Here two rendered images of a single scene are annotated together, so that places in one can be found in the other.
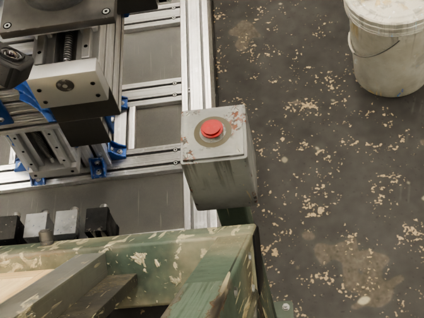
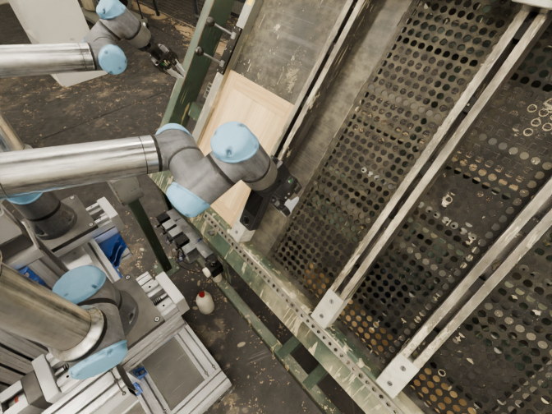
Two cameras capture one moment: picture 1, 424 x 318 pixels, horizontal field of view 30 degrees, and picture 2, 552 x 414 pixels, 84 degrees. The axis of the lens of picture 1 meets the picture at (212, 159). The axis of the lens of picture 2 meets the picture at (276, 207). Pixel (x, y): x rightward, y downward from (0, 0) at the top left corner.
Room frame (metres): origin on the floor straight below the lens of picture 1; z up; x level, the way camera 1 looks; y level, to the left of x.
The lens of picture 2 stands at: (1.33, 1.28, 1.95)
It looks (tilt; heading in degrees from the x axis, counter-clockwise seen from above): 49 degrees down; 215
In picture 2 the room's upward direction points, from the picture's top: straight up
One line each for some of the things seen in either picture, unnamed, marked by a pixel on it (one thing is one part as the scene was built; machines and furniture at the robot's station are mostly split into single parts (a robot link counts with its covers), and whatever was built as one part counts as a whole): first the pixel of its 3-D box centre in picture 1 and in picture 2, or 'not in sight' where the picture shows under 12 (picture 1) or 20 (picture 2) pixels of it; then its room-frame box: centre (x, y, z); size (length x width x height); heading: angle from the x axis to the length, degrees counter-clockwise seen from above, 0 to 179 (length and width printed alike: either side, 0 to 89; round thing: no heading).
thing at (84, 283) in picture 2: not in sight; (87, 295); (1.32, 0.68, 1.20); 0.13 x 0.12 x 0.14; 65
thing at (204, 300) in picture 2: not in sight; (204, 301); (0.90, 0.43, 0.10); 0.10 x 0.10 x 0.20
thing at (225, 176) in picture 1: (220, 159); (123, 184); (0.85, -0.01, 0.84); 0.12 x 0.12 x 0.18; 77
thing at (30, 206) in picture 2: not in sight; (29, 191); (1.21, 0.18, 1.20); 0.13 x 0.12 x 0.14; 69
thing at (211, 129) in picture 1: (212, 130); not in sight; (0.85, -0.01, 0.93); 0.04 x 0.04 x 0.02
